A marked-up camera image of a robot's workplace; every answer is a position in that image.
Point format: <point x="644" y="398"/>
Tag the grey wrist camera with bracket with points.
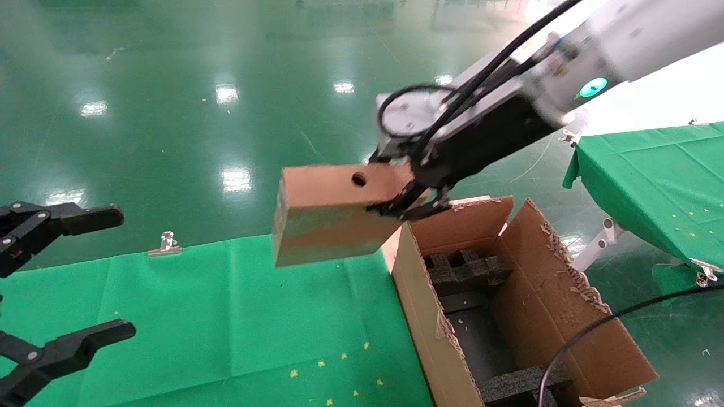
<point x="413" y="110"/>

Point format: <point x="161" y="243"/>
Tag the large open cardboard carton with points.
<point x="565" y="316"/>

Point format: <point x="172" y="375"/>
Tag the white table leg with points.
<point x="599" y="243"/>

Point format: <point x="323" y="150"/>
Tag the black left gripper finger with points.
<point x="76" y="217"/>
<point x="70" y="345"/>

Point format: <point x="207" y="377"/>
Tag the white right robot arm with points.
<point x="633" y="39"/>

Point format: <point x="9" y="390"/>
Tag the large green tablecloth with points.
<point x="198" y="311"/>

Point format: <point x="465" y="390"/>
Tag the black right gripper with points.
<point x="486" y="141"/>

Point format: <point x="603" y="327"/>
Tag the small brown cardboard box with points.
<point x="328" y="215"/>

